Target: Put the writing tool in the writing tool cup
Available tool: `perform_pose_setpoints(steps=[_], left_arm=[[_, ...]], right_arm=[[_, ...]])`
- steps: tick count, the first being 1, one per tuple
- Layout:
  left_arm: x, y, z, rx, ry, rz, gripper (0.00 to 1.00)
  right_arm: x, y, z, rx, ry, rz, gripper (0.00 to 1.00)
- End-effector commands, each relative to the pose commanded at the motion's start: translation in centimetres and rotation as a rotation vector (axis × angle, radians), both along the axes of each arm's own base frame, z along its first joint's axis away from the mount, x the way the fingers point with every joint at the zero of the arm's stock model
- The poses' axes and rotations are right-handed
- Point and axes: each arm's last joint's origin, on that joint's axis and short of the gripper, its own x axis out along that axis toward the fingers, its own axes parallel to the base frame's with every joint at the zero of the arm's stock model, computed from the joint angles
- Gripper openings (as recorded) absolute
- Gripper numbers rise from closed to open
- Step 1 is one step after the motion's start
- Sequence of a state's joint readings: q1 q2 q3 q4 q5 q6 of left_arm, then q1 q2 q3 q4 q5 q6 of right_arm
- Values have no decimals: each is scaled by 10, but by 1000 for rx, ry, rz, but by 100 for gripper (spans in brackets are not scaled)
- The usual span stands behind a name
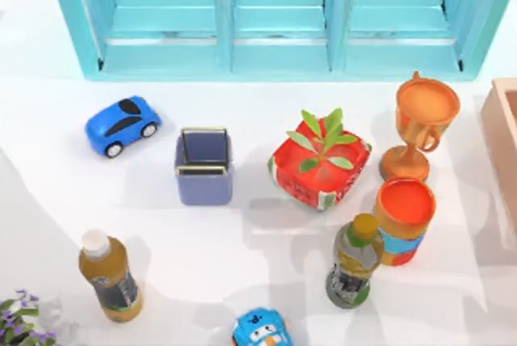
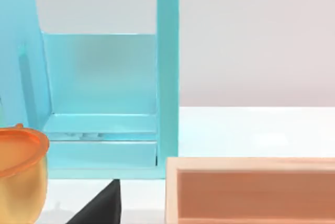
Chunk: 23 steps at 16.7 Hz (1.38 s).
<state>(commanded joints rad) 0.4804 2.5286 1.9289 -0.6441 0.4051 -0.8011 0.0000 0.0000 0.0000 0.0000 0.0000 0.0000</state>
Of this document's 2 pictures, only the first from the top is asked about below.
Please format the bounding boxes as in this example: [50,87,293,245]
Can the blue cartoon toy car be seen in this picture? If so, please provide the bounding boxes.
[231,307,292,346]

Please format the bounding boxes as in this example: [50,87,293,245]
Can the purple flowering plant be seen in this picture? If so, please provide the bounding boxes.
[0,289,57,346]

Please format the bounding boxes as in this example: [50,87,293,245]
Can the light blue rack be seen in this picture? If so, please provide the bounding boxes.
[44,0,511,82]

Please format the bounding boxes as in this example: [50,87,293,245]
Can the red plant pot with plant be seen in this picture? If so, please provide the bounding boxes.
[267,108,373,213]

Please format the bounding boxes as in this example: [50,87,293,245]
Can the orange can with coloured bands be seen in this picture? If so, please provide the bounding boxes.
[374,176,438,268]

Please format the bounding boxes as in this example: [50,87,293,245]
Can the orange trophy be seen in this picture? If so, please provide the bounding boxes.
[378,70,461,183]

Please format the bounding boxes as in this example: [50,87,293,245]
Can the green bottle with yellow cap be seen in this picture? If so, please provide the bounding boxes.
[326,213,385,310]

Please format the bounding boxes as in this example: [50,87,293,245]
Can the amber bottle with white cap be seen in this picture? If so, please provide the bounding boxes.
[78,229,144,323]

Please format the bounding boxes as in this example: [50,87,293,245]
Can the salmon-coloured box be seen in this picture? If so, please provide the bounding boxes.
[479,78,517,242]

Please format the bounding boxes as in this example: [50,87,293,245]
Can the purple-blue square basket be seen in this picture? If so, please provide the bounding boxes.
[174,126,236,206]

